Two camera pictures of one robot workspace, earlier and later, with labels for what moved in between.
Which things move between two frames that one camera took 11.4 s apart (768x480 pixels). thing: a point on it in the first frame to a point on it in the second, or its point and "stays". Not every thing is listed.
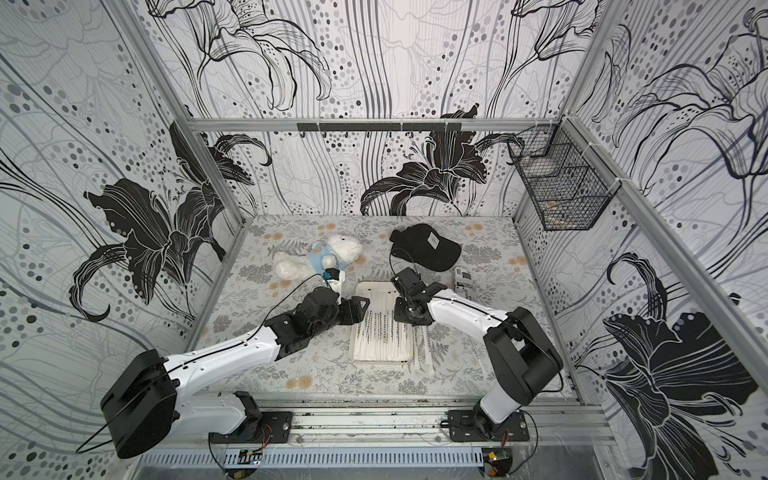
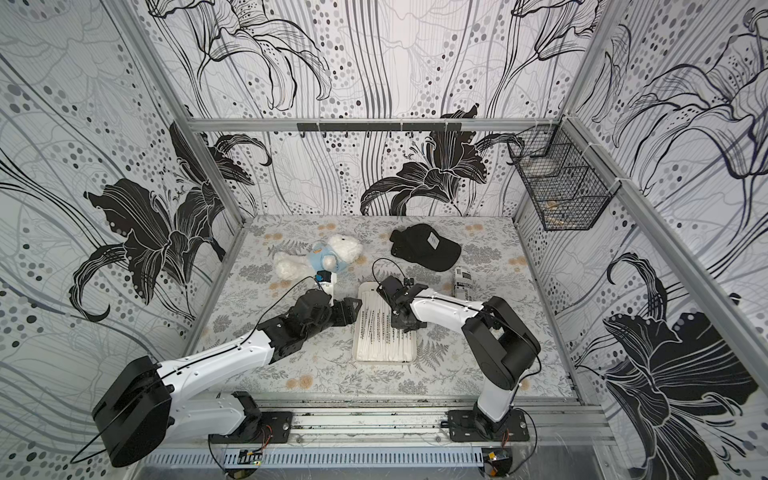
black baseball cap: [420, 244] stays
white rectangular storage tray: [379, 338] stays
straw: [398, 341] to [383, 328]
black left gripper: [352, 309] stays
